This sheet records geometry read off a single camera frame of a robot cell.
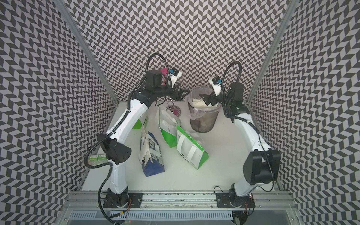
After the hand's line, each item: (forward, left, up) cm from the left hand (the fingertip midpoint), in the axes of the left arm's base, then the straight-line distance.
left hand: (184, 88), depth 75 cm
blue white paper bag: (-33, +15, -11) cm, 38 cm away
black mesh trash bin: (-6, -11, -18) cm, 22 cm away
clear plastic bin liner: (+3, -8, -17) cm, 19 cm away
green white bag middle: (-10, +10, -18) cm, 23 cm away
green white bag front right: (-28, -3, -15) cm, 32 cm away
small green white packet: (-27, +51, -30) cm, 65 cm away
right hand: (0, -12, -2) cm, 12 cm away
